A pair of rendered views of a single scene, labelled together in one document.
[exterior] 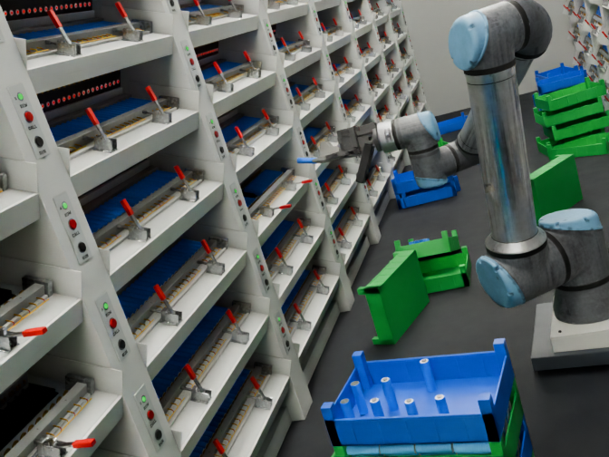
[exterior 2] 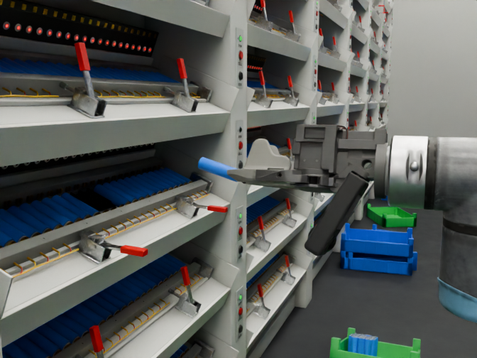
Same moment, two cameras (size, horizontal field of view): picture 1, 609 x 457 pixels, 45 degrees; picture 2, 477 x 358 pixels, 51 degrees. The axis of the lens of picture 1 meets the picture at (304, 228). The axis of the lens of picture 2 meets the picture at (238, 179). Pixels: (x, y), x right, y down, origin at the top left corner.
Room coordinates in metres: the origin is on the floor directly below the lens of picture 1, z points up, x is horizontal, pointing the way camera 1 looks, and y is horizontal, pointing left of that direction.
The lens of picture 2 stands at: (1.48, -0.13, 0.74)
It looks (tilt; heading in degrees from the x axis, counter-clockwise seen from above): 9 degrees down; 2
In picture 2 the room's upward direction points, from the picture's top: straight up
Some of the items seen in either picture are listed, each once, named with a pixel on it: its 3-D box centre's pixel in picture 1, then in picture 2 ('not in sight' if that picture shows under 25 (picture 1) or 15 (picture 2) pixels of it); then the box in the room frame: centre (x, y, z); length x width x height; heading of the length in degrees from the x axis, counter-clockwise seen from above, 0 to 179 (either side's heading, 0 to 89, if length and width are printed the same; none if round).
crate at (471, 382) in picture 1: (419, 392); not in sight; (1.18, -0.11, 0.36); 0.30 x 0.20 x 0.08; 63
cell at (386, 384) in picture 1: (389, 393); not in sight; (1.21, -0.06, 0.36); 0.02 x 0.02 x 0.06
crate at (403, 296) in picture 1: (394, 296); not in sight; (2.27, -0.22, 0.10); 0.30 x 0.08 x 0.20; 144
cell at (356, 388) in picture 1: (359, 398); not in sight; (1.23, 0.00, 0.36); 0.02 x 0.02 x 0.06
